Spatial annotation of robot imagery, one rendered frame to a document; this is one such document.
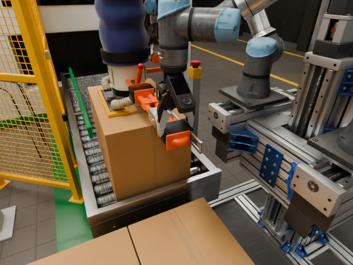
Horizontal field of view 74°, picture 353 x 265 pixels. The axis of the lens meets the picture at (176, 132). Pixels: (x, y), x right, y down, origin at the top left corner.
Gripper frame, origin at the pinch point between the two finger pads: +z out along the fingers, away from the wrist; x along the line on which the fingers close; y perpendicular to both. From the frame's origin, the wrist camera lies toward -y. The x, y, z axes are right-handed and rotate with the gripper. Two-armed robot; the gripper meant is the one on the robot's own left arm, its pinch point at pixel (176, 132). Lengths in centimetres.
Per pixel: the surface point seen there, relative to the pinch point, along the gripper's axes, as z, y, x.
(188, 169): 44, 29, -20
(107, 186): 54, 44, 21
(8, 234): 107, 82, 89
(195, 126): 52, 81, -51
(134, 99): 1.3, 32.4, 4.6
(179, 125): -2.1, 0.3, -1.1
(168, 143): 0.5, -4.0, 4.3
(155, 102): -0.8, 21.7, -0.7
